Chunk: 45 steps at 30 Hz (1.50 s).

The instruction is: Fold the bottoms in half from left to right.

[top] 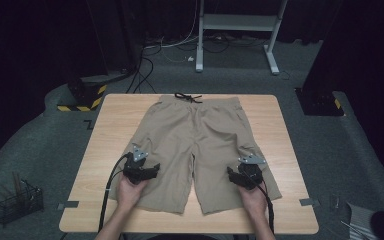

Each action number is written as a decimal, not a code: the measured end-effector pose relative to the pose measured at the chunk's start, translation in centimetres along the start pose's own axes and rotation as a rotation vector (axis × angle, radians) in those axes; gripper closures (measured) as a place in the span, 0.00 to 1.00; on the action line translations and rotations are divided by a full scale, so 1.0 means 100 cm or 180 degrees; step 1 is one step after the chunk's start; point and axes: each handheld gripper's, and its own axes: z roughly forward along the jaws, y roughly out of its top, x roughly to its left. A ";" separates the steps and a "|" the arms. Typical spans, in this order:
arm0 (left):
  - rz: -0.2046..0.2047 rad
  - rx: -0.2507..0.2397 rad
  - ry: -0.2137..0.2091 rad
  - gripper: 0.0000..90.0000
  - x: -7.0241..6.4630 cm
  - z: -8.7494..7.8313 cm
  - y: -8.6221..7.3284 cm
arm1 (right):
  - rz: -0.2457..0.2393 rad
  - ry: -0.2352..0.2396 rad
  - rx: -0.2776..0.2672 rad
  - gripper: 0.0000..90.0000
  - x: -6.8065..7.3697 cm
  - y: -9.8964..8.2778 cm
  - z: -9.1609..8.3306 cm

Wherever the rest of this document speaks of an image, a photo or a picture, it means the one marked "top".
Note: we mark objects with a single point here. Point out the person's left hand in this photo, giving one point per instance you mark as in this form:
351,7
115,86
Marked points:
130,193

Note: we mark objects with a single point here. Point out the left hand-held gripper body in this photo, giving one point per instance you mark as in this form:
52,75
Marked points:
136,168

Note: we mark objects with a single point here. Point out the grey tape strip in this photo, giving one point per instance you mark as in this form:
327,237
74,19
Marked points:
308,201
68,204

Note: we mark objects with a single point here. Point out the person's right hand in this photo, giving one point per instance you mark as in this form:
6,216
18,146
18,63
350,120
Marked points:
255,200

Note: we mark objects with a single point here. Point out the white metal stand frame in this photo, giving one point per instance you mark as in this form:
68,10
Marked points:
238,21

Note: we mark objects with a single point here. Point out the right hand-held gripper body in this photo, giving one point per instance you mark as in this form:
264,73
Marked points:
250,173

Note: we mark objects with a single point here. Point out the khaki shorts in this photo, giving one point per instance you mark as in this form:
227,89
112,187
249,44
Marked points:
193,140

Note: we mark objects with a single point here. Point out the black yellow striped base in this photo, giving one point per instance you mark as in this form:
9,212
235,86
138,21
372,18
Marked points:
86,96

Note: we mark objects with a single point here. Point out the black base with yellow mark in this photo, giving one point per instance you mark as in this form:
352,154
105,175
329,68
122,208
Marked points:
318,103

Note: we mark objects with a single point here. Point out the striped grey cloth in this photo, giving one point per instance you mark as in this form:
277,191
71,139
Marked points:
360,220

